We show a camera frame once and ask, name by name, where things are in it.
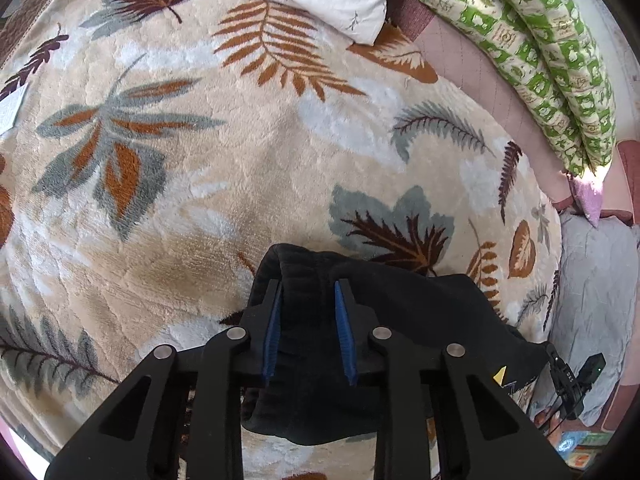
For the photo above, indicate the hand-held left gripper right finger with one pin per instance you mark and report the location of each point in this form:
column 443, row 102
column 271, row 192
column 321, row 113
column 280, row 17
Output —
column 345, row 340

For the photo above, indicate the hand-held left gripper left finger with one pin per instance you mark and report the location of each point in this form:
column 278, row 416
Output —
column 272, row 340

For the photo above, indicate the black pants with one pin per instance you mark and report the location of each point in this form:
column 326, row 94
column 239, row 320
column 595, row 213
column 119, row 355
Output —
column 425, row 310

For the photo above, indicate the colourful printed box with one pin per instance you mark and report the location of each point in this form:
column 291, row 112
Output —
column 580, row 447

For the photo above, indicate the grey crinkled pillow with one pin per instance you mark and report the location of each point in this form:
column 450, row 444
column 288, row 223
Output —
column 595, row 280

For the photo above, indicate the leaf print plush blanket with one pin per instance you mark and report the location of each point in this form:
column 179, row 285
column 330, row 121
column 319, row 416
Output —
column 240, row 160

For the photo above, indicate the purple small pillow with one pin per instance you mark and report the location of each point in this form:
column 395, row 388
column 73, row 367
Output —
column 590, row 197

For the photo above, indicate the pink bed sheet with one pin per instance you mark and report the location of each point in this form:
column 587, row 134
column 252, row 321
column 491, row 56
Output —
column 470, row 65

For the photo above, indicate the green patterned pillow stack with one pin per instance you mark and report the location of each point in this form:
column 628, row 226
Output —
column 540, row 45

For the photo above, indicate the white paper tag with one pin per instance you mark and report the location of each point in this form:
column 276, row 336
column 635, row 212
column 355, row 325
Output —
column 12, row 107

